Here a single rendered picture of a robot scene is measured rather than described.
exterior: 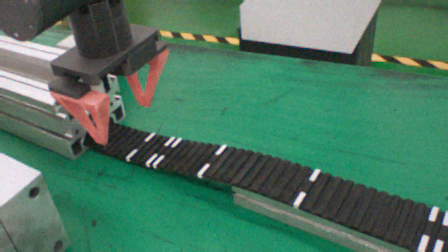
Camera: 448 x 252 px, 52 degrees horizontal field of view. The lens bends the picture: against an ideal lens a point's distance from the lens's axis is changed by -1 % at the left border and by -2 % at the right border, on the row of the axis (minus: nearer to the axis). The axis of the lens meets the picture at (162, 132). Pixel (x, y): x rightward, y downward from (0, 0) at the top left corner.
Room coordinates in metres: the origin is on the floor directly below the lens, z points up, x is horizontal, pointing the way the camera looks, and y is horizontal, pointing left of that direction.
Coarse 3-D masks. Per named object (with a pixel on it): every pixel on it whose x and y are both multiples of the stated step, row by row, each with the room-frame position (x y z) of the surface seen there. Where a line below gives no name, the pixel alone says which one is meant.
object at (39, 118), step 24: (0, 48) 0.61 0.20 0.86; (24, 48) 0.59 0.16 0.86; (48, 48) 0.57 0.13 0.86; (0, 72) 0.53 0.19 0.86; (24, 72) 0.59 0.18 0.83; (48, 72) 0.55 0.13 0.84; (0, 96) 0.51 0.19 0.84; (24, 96) 0.46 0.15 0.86; (48, 96) 0.44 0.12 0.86; (120, 96) 0.50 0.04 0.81; (0, 120) 0.52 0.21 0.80; (24, 120) 0.49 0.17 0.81; (48, 120) 0.44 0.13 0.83; (72, 120) 0.44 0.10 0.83; (120, 120) 0.49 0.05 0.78; (48, 144) 0.45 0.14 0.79; (72, 144) 0.45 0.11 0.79
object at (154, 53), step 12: (144, 48) 0.42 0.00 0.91; (156, 48) 0.44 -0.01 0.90; (132, 60) 0.41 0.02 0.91; (144, 60) 0.42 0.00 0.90; (156, 60) 0.44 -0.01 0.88; (120, 72) 0.40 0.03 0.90; (132, 72) 0.40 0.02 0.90; (156, 72) 0.44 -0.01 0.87; (132, 84) 0.46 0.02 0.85; (144, 96) 0.45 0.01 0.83
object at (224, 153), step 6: (222, 150) 0.36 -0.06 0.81; (228, 150) 0.36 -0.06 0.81; (234, 150) 0.36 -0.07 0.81; (216, 156) 0.35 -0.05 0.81; (222, 156) 0.35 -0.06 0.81; (228, 156) 0.35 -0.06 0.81; (210, 162) 0.35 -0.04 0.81; (216, 162) 0.35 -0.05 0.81; (222, 162) 0.34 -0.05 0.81; (204, 168) 0.34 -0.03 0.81; (210, 168) 0.34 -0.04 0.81; (216, 168) 0.33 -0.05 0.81; (198, 174) 0.33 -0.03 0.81; (204, 174) 0.33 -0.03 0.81; (210, 174) 0.33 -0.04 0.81
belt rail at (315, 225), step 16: (240, 192) 0.31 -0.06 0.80; (256, 208) 0.30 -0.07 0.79; (272, 208) 0.29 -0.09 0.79; (288, 208) 0.27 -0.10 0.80; (304, 224) 0.26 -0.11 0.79; (320, 224) 0.26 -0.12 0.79; (336, 224) 0.24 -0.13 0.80; (336, 240) 0.24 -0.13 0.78; (352, 240) 0.23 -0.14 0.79; (368, 240) 0.23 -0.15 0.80
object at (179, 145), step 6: (180, 138) 0.41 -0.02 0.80; (174, 144) 0.40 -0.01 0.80; (180, 144) 0.40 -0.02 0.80; (186, 144) 0.39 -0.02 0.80; (168, 150) 0.39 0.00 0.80; (174, 150) 0.39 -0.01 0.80; (180, 150) 0.39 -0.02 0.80; (162, 156) 0.38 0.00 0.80; (168, 156) 0.38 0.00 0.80; (174, 156) 0.38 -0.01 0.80; (156, 162) 0.38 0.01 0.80; (162, 162) 0.38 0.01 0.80; (168, 162) 0.37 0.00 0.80; (156, 168) 0.37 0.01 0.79; (162, 168) 0.36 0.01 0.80
